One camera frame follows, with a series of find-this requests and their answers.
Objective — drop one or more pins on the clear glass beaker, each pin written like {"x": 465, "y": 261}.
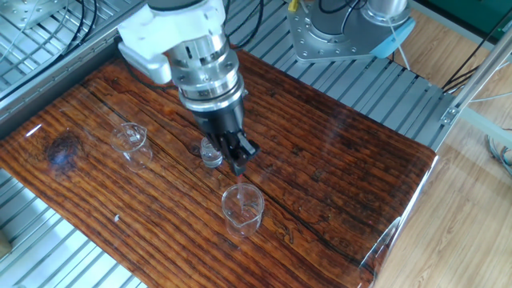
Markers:
{"x": 242, "y": 218}
{"x": 132, "y": 154}

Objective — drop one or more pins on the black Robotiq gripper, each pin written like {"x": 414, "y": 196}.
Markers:
{"x": 222, "y": 120}

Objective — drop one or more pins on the small clear glass bottle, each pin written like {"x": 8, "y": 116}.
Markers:
{"x": 209, "y": 158}

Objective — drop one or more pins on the wood grain table mat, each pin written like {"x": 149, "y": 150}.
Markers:
{"x": 320, "y": 180}

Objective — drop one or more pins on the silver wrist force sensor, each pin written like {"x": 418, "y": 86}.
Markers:
{"x": 208, "y": 72}

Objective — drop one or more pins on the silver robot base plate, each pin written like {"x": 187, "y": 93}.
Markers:
{"x": 304, "y": 40}

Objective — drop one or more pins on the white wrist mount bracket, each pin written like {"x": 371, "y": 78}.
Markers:
{"x": 168, "y": 36}

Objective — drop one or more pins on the silver perforated mounting plate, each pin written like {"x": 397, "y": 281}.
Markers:
{"x": 24, "y": 12}

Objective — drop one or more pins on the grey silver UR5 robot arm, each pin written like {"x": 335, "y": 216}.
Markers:
{"x": 388, "y": 40}

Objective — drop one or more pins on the brown cardboard box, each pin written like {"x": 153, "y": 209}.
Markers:
{"x": 4, "y": 244}

